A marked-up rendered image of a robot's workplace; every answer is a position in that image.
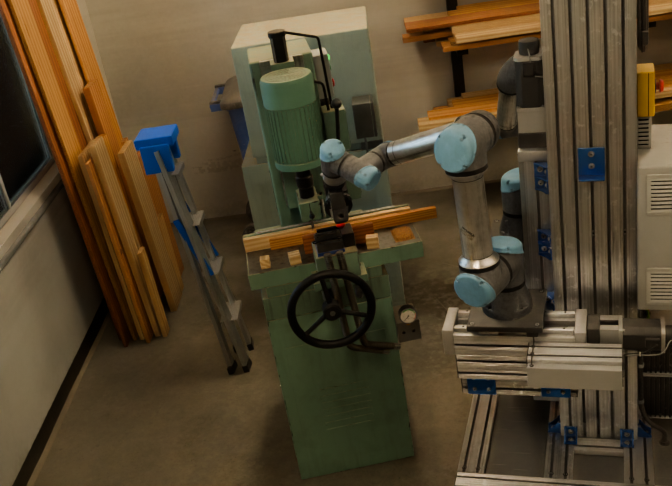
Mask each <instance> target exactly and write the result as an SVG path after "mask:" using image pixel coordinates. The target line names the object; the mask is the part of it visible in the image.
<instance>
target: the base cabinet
mask: <svg viewBox="0 0 672 486"><path fill-rule="evenodd" d="M322 315H323V311H322V310H321V311H316V312H311V313H306V314H301V315H296V318H297V321H298V324H299V325H300V327H301V328H302V329H303V331H304V332H305V331H306V330H308V329H309V328H310V327H311V326H312V325H313V324H314V323H315V322H316V321H317V320H318V319H319V318H320V317H321V316H322ZM267 324H268V330H269V335H270V339H271V344H272V348H273V353H274V358H275V362H276V367H277V371H278V376H279V381H280V383H279V384H280V388H281V390H282V394H283V399H284V403H285V408H286V413H287V417H288V422H289V426H290V431H291V435H292V440H293V445H294V449H295V454H296V457H297V461H298V466H299V471H300V475H301V479H302V480H303V479H307V478H312V477H317V476H322V475H326V474H331V473H336V472H340V471H345V470H350V469H354V468H359V467H364V466H369V465H373V464H378V463H383V462H387V461H392V460H397V459H402V458H406V457H411V456H414V449H413V442H412V435H411V429H410V422H409V415H408V408H407V401H406V394H405V387H404V380H403V373H402V366H401V359H400V352H399V350H392V349H390V353H389V354H387V355H386V354H378V353H367V352H357V351H351V350H350V349H349V348H347V346H344V347H340V348H334V349H323V348H317V347H314V346H311V345H309V344H307V343H305V342H303V341H302V340H301V339H299V338H298V337H297V336H296V335H295V333H294V332H293V331H292V329H291V327H290V325H289V322H288V318H282V319H277V320H272V321H267ZM365 335H366V338H367V340H368V341H377V342H390V343H391V342H392V343H398V338H397V331H396V324H395V317H394V310H393V303H392V297H391V296H390V297H386V298H381V299H376V313H375V317H374V320H373V322H372V324H371V326H370V328H369V329H368V330H367V332H366V333H365ZM310 336H312V337H314V338H317V339H321V340H337V339H341V338H344V335H343V332H342V327H341V324H340V320H339V318H338V319H337V320H334V321H329V320H327V319H326V320H324V321H323V322H322V323H321V324H320V325H319V326H318V327H317V328H316V329H315V330H314V331H313V332H312V333H311V334H310Z"/></svg>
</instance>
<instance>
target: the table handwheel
mask: <svg viewBox="0 0 672 486"><path fill-rule="evenodd" d="M328 278H340V279H345V280H348V281H351V282H353V283H354V284H356V285H359V286H360V288H361V289H362V291H363V293H364V295H365V297H366V299H367V313H365V312H358V311H352V310H346V309H341V307H340V303H339V302H338V301H337V300H335V299H334V295H333V291H332V289H327V285H326V282H325V279H328ZM318 281H320V283H321V286H322V289H323V291H321V292H322V296H323V300H324V303H323V304H322V311H323V315H322V316H321V317H320V318H319V319H318V320H317V321H316V322H315V323H314V324H313V325H312V326H311V327H310V328H309V329H308V330H306V331H305V332H304V331H303V329H302V328H301V327H300V325H299V324H298V321H297V318H296V305H297V302H298V299H299V297H300V296H301V294H302V293H303V292H304V291H305V290H306V289H307V288H308V287H309V286H311V285H312V284H314V283H316V282H318ZM375 313H376V300H375V296H374V293H373V291H372V289H371V288H370V286H369V285H368V284H367V282H366V281H365V280H363V279H362V278H361V277H359V276H358V275H356V274H354V273H352V272H349V271H346V270H340V269H329V270H323V271H319V272H317V273H314V274H312V275H310V276H308V277H307V278H305V279H304V280H303V281H301V282H300V283H299V284H298V285H297V287H296V288H295V289H294V291H293V292H292V294H291V296H290V298H289V301H288V305H287V318H288V322H289V325H290V327H291V329H292V331H293V332H294V333H295V335H296V336H297V337H298V338H299V339H301V340H302V341H303V342H305V343H307V344H309V345H311V346H314V347H317V348H323V349H334V348H340V347H344V346H347V345H349V344H351V343H353V342H355V341H356V340H358V339H359V338H360V337H362V336H363V335H364V334H365V333H366V332H367V330H368V329H369V328H370V326H371V324H372V322H373V320H374V317H375ZM341 314H345V315H352V316H358V317H364V318H365V319H364V321H363V323H362V324H361V325H360V327H359V328H358V329H357V330H356V331H354V332H353V333H351V334H350V335H348V336H346V337H344V338H341V339H337V340H321V339H317V338H314V337H312V336H310V334H311V333H312V332H313V331H314V330H315V329H316V328H317V327H318V326H319V325H320V324H321V323H322V322H323V321H324V320H326V319H327V320H329V321H334V320H337V319H338V318H339V317H340V316H341Z"/></svg>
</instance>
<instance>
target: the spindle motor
mask: <svg viewBox="0 0 672 486"><path fill-rule="evenodd" d="M259 84H260V89H261V94H262V100H263V105H264V109H265V115H266V120H267V125H268V130H269V135H270V140H271V145H272V150H273V156H274V161H275V166H276V168H277V169H278V170H280V171H283V172H301V171H306V170H310V169H313V168H316V167H318V166H320V165H321V160H320V146H321V144H322V143H323V142H324V138H323V132H322V126H321V120H320V114H319V108H318V102H317V96H316V90H315V84H314V78H313V73H312V72H311V71H310V69H308V68H303V67H293V68H285V69H280V70H276V71H273V72H270V73H267V74H265V75H264V76H262V77H261V79H260V82H259Z"/></svg>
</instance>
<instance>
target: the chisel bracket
mask: <svg viewBox="0 0 672 486"><path fill-rule="evenodd" d="M313 188H314V194H315V195H314V196H313V197H311V198H308V199H302V198H300V194H299V189H297V190H296V196H297V201H298V207H299V211H300V215H301V219H302V222H307V221H312V220H318V219H322V214H321V213H322V210H321V208H320V205H321V203H320V202H319V199H318V195H317V192H316V189H315V186H313ZM309 211H312V212H313V214H314V215H315V218H314V219H310V218H309V215H310V213H309Z"/></svg>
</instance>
